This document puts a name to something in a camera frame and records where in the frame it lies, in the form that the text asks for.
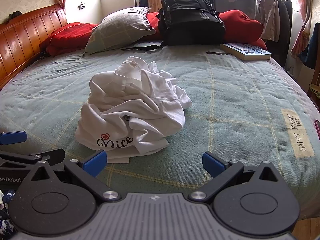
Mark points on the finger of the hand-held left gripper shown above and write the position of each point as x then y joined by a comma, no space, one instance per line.
15,138
25,158

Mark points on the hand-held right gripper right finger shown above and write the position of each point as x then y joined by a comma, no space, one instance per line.
212,165

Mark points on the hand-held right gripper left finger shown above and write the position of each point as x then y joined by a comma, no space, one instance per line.
93,163

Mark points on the white printed shirt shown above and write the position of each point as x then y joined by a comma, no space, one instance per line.
130,100

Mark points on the blue white patterned clothing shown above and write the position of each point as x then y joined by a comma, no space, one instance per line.
6,220

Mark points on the green plaid bed blanket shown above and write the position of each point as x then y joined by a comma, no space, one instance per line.
225,100

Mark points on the dark patterned cloth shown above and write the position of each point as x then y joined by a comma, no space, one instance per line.
44,55

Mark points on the wooden headboard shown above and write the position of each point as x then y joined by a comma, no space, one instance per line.
22,37

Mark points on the black pen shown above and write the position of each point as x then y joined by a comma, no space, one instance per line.
217,52

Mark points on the red quilt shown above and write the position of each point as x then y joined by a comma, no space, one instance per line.
65,36

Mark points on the paperback book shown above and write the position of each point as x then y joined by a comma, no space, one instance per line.
246,51

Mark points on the small dark bundle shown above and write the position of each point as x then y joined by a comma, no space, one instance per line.
15,16

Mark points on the grey green plaid pillow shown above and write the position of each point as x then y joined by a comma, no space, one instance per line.
117,28

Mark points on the black backpack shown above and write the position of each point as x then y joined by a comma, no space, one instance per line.
190,22

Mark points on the dark blue garment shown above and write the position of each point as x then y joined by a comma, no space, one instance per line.
312,47

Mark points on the dark hanging coat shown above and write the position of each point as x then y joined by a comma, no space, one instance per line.
285,22

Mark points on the beige hanging jacket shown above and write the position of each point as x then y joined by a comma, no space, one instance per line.
268,15

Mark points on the orange cloth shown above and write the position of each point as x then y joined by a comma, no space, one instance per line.
153,3

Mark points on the metal wall hook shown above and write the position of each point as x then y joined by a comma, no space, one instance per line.
81,5

